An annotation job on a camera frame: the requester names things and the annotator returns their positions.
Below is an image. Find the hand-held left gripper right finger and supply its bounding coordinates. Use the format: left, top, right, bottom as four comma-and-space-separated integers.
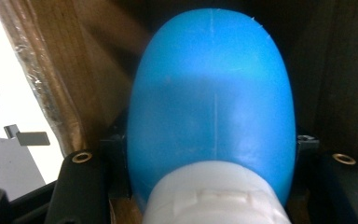
286, 133, 358, 224

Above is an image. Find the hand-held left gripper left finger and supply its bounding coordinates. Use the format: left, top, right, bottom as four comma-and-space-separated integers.
45, 133, 129, 224

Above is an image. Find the blue cardboard box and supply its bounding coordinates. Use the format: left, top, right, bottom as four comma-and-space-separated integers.
0, 0, 358, 224

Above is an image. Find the blue bottle with white cap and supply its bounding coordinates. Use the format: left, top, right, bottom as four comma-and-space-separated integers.
126, 7, 297, 224

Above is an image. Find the grey tape strip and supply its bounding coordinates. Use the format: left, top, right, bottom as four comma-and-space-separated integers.
4, 123, 51, 147

